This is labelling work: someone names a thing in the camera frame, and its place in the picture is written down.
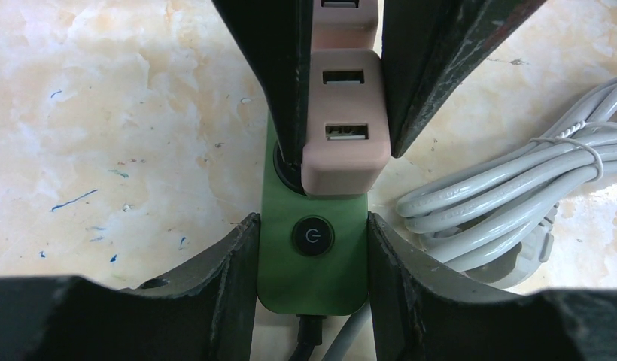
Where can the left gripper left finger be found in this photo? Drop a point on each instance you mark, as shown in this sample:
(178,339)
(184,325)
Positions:
(201,310)

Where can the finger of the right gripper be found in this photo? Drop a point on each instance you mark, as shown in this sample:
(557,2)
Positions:
(429,47)
(275,37)

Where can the green power strip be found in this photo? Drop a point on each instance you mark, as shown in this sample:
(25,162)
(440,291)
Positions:
(312,252)

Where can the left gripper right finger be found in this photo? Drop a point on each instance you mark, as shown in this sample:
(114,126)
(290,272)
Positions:
(423,310)

